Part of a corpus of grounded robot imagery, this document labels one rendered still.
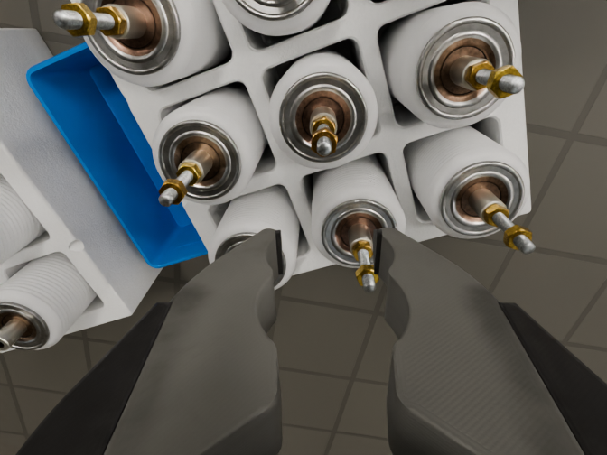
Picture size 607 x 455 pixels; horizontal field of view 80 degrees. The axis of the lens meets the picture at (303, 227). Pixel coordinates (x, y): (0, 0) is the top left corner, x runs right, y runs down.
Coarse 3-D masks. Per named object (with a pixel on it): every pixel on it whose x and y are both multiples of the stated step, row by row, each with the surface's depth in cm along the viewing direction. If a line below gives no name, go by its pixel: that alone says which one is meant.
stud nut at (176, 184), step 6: (168, 180) 27; (174, 180) 27; (162, 186) 27; (168, 186) 27; (174, 186) 27; (180, 186) 27; (162, 192) 27; (180, 192) 27; (186, 192) 27; (180, 198) 27; (174, 204) 27
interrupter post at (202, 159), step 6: (198, 150) 33; (192, 156) 31; (198, 156) 32; (204, 156) 32; (192, 162) 31; (198, 162) 31; (204, 162) 32; (210, 162) 33; (204, 168) 31; (210, 168) 34; (204, 174) 31; (198, 180) 31
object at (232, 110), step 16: (208, 96) 37; (224, 96) 38; (240, 96) 40; (176, 112) 32; (192, 112) 32; (208, 112) 32; (224, 112) 33; (240, 112) 36; (256, 112) 40; (160, 128) 33; (224, 128) 32; (240, 128) 33; (256, 128) 37; (240, 144) 33; (256, 144) 36; (256, 160) 36; (240, 176) 34; (240, 192) 36
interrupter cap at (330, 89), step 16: (304, 80) 30; (320, 80) 30; (336, 80) 30; (288, 96) 30; (304, 96) 30; (320, 96) 30; (336, 96) 30; (352, 96) 30; (288, 112) 31; (304, 112) 31; (336, 112) 31; (352, 112) 31; (288, 128) 32; (304, 128) 32; (352, 128) 31; (288, 144) 32; (304, 144) 32; (352, 144) 32; (320, 160) 33; (336, 160) 33
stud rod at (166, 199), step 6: (180, 174) 29; (186, 174) 29; (192, 174) 30; (180, 180) 28; (186, 180) 29; (186, 186) 29; (168, 192) 26; (174, 192) 26; (162, 198) 26; (168, 198) 26; (174, 198) 26; (162, 204) 26; (168, 204) 26
